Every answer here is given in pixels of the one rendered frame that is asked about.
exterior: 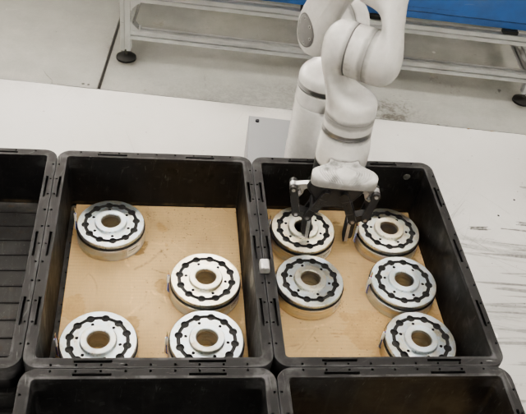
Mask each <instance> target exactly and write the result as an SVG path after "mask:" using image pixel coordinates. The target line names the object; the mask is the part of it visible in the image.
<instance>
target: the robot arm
mask: <svg viewBox="0 0 526 414"><path fill-rule="evenodd" d="M408 1H409V0H307V1H306V2H305V4H304V6H303V8H302V11H301V13H300V16H299V18H298V27H297V36H298V43H299V45H300V47H301V49H302V50H303V51H304V53H306V54H308V55H310V56H313V58H312V59H310V60H308V61H306V62H305V63H304V64H303V65H302V67H301V69H300V72H299V76H298V83H297V88H296V93H295V98H294V103H293V111H292V116H291V120H290V124H289V129H288V137H287V141H286V146H285V151H284V158H294V159H314V164H313V169H312V173H311V176H310V177H309V178H308V179H307V180H303V181H298V180H297V178H296V177H291V178H290V179H289V192H290V200H291V210H292V216H293V217H298V216H299V217H301V218H302V222H301V233H302V234H305V238H309V235H310V230H311V218H312V217H313V215H314V214H315V213H318V211H319V210H320V209H321V207H335V208H339V209H342V208H343V207H344V212H345V215H346V216H345V220H344V227H343V231H342V239H343V242H346V241H347V240H348V238H351V237H352V236H353V230H354V226H355V224H356V223H358V222H362V223H367V222H368V221H369V219H370V217H371V215H372V213H373V211H374V209H375V207H376V206H377V204H378V202H379V200H380V198H381V194H380V188H379V186H378V185H377V183H378V176H377V175H376V174H375V173H374V172H373V171H371V170H369V169H367V168H366V166H367V159H368V155H369V152H370V148H371V134H372V130H373V126H374V122H375V119H376V111H377V106H378V103H377V99H376V96H375V95H374V94H373V93H372V92H371V91H370V90H369V89H367V88H366V87H364V86H363V85H361V84H359V83H358V82H357V81H361V82H363V83H366V84H369V85H373V86H375V87H384V86H387V85H388V84H390V83H391V82H392V81H394V80H395V78H396V77H397V76H398V74H399V72H400V70H401V67H402V64H403V59H404V30H405V21H406V14H407V9H408ZM366 4H367V5H368V6H369V7H372V8H373V9H375V10H376V11H377V12H378V13H379V15H380V17H381V22H382V30H381V29H377V28H375V27H372V26H370V16H369V11H368V9H367V6H366ZM305 189H308V190H309V191H310V193H311V195H310V197H309V200H308V202H307V203H306V204H305V205H304V206H303V205H300V203H299V196H300V195H301V194H302V193H303V191H304V190H305ZM361 194H364V198H365V200H364V202H363V204H362V207H361V209H360V210H356V211H355V209H354V206H353V201H354V200H356V199H357V198H358V197H359V196H360V195H361Z"/></svg>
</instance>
